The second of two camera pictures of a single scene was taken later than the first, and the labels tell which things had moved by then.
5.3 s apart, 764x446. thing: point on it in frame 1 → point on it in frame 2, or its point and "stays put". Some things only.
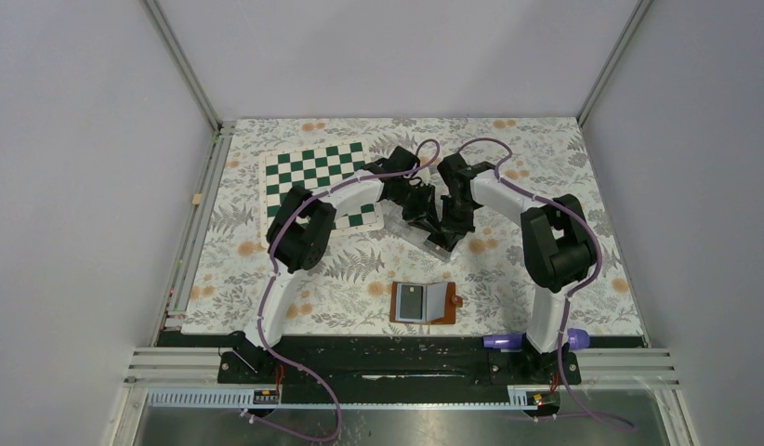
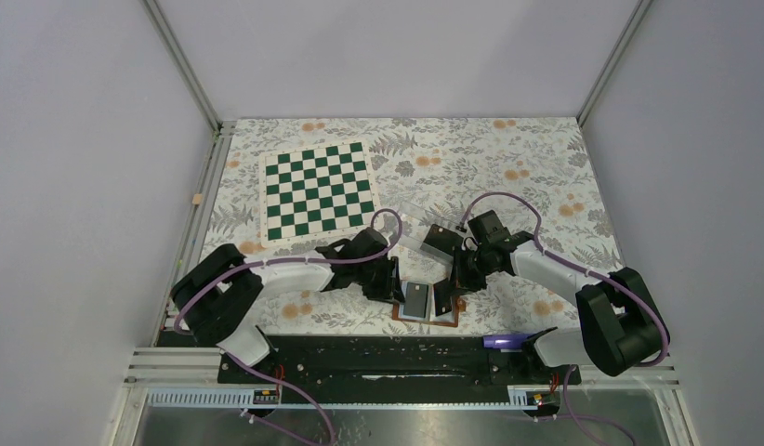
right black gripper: x=460 y=229 → x=461 y=282
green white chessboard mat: x=314 y=168 stays put
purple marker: x=577 y=339 stays put
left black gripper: x=425 y=215 → x=389 y=289
